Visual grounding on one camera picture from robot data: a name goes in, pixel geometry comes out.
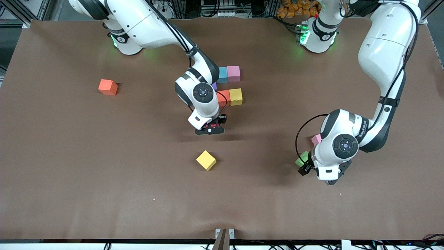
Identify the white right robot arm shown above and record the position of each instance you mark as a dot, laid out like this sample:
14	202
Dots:
145	24

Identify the yellow foam cube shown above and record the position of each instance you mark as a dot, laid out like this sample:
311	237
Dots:
236	97
206	160

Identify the orange foam cube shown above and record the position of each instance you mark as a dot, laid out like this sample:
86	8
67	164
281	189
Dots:
107	87
225	97

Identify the pink foam cube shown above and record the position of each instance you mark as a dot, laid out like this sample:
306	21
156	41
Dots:
233	73
316	139

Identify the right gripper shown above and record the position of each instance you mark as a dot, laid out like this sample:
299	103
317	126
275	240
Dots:
220	120

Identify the red foam cube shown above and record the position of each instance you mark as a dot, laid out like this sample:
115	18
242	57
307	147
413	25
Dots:
212	125

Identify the orange snack bag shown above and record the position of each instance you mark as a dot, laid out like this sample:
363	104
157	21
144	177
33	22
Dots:
295	10

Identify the green foam cube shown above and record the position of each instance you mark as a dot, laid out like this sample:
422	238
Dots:
302	159

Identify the brown paper table cover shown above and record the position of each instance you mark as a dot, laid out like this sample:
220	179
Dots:
222	198

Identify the aluminium frame profile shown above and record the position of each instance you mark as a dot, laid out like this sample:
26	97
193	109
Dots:
20	10
433	8

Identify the metal clamp bracket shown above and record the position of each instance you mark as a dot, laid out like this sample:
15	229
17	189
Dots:
231	233

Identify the blue foam cube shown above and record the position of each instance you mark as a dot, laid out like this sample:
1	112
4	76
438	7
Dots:
223	74

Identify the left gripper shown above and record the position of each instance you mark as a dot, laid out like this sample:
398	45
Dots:
305	169

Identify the brown wooden strip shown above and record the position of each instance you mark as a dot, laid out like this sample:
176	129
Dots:
220	241

